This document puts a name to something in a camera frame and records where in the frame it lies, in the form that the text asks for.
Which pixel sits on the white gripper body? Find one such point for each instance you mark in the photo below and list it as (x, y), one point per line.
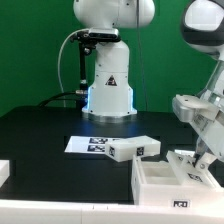
(209, 124)

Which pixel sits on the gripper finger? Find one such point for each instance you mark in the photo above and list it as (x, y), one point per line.
(203, 161)

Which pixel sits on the white cabinet door panel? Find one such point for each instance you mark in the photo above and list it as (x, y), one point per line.
(187, 174)

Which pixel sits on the white cabinet box body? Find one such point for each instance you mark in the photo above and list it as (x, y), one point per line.
(155, 184)

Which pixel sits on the white cabinet top block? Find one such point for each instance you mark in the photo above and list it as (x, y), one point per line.
(124, 149)

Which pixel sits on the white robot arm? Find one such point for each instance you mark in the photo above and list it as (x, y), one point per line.
(110, 98)

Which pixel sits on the white paper with markers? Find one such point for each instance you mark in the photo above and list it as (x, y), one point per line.
(92, 145)

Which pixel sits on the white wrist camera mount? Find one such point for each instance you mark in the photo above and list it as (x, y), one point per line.
(187, 107)

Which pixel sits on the black camera on stand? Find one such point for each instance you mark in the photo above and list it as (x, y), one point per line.
(88, 39)

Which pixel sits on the white front border rail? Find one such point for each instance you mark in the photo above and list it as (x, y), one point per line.
(35, 212)

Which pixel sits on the white border rail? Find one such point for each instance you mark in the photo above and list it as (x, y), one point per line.
(35, 212)
(4, 171)

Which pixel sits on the white left border rail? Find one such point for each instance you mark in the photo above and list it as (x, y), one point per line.
(4, 171)

